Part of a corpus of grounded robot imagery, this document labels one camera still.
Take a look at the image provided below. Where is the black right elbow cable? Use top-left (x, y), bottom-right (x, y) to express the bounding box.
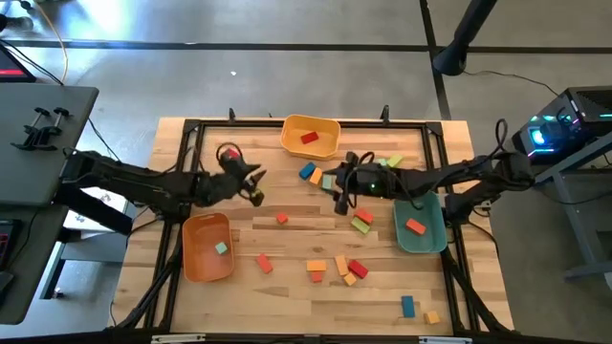
top-left (492, 118), bottom-right (509, 161)

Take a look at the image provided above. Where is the white sheet with marks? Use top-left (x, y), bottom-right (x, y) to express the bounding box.
top-left (61, 185), bottom-right (141, 240)

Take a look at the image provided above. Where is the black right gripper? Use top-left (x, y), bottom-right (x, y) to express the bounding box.
top-left (327, 151), bottom-right (401, 216)

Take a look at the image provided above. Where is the yellow plastic bin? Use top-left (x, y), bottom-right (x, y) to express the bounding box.
top-left (279, 114), bottom-right (342, 161)

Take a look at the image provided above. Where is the black floor cable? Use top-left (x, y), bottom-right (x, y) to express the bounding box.
top-left (461, 69), bottom-right (560, 99)

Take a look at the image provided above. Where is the black stand pole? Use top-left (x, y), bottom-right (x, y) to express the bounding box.
top-left (432, 0), bottom-right (498, 76)

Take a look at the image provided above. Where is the white label strip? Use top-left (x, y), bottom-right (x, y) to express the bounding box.
top-left (418, 335), bottom-right (473, 344)
top-left (150, 333), bottom-right (207, 344)

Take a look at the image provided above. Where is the black screen with red strip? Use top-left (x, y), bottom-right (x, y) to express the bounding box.
top-left (0, 42), bottom-right (37, 84)

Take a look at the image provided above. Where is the black keyboard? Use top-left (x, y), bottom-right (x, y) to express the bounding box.
top-left (0, 218), bottom-right (18, 273)

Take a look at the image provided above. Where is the yellow floor cable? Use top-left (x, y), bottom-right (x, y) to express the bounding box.
top-left (33, 0), bottom-right (70, 85)

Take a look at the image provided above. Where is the grey metal desk frame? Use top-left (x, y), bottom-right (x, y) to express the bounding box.
top-left (533, 131), bottom-right (612, 290)

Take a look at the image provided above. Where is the dark grey side desk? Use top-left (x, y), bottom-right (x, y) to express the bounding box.
top-left (0, 84), bottom-right (100, 326)

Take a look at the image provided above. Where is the orange plastic bin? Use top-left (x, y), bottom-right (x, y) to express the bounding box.
top-left (181, 212), bottom-right (236, 284)

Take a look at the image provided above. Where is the black screen cable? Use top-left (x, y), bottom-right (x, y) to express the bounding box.
top-left (0, 37), bottom-right (66, 87)

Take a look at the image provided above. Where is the black screw clamp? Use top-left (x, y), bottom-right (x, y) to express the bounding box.
top-left (33, 107), bottom-right (71, 152)
top-left (11, 107), bottom-right (51, 150)

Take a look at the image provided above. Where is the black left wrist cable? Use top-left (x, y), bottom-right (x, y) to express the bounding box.
top-left (216, 140), bottom-right (243, 166)

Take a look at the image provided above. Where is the thin black desk cable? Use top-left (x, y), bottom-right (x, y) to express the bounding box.
top-left (87, 117), bottom-right (121, 162)

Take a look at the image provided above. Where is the black computer tower with lights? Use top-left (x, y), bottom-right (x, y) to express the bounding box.
top-left (511, 85), bottom-right (612, 166)

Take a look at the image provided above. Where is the red large block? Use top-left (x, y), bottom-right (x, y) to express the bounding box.
top-left (347, 259), bottom-right (370, 280)

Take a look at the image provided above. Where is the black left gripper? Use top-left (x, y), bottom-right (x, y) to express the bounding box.
top-left (209, 160), bottom-right (268, 207)

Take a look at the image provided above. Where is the black diagonal bar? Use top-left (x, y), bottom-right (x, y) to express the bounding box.
top-left (53, 180), bottom-right (135, 236)

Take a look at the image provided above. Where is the teal plastic bin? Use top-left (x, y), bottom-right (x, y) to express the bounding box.
top-left (392, 190), bottom-right (448, 254)

